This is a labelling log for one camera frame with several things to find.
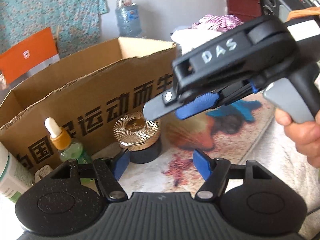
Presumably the gold lid black jar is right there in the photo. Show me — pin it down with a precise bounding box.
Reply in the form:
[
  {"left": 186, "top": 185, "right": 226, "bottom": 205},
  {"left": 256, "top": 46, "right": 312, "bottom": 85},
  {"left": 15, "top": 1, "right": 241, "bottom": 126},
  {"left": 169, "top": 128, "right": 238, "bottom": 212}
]
[{"left": 113, "top": 111, "right": 162, "bottom": 164}]

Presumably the green dropper bottle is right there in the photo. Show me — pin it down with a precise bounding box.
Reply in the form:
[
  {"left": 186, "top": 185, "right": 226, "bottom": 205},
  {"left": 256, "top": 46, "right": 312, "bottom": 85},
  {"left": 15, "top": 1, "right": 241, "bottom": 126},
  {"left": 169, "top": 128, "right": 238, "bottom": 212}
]
[{"left": 44, "top": 117, "right": 92, "bottom": 164}]

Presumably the white power adapter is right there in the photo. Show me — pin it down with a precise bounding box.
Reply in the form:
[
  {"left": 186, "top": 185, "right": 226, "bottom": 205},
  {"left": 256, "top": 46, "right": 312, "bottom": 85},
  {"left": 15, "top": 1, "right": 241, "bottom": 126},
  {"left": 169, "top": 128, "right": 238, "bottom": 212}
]
[{"left": 34, "top": 165, "right": 53, "bottom": 183}]

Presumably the white green tube bottle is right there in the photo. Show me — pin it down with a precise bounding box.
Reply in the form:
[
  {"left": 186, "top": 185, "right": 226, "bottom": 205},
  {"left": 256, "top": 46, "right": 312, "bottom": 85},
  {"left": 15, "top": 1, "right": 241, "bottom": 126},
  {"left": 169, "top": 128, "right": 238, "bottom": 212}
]
[{"left": 0, "top": 144, "right": 34, "bottom": 203}]

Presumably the teal floral cloth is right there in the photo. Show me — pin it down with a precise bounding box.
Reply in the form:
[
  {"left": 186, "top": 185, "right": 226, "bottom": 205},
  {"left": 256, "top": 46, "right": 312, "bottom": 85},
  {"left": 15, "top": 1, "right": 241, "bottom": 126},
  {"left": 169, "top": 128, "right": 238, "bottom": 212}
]
[{"left": 1, "top": 0, "right": 109, "bottom": 57}]

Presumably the brown cardboard box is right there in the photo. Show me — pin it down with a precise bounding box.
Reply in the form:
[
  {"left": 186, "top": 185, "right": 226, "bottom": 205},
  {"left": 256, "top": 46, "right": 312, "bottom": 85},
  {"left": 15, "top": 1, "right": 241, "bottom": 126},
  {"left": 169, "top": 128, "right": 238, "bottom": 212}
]
[{"left": 1, "top": 37, "right": 176, "bottom": 173}]

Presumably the blue water jug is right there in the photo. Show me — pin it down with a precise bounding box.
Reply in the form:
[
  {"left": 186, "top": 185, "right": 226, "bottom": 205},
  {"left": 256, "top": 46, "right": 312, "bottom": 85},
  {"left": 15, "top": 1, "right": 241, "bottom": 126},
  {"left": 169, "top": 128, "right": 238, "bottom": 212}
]
[{"left": 116, "top": 0, "right": 142, "bottom": 37}]

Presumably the pink white cloth pile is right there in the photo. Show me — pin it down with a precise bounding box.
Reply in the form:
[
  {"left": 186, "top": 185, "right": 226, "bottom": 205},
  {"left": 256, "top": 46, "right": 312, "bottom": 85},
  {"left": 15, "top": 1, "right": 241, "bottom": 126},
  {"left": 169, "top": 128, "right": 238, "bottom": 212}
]
[{"left": 170, "top": 15, "right": 244, "bottom": 55}]

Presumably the person's right hand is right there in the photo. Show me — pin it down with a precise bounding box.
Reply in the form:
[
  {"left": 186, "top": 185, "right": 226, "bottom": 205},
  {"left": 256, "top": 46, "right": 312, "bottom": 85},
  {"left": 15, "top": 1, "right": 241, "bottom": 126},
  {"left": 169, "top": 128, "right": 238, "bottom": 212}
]
[{"left": 274, "top": 108, "right": 320, "bottom": 168}]

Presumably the orange Philips box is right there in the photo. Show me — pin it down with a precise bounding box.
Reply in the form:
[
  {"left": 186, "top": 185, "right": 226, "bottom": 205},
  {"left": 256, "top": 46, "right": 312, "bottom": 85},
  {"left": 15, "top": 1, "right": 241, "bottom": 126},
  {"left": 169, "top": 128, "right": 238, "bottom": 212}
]
[{"left": 1, "top": 27, "right": 60, "bottom": 84}]

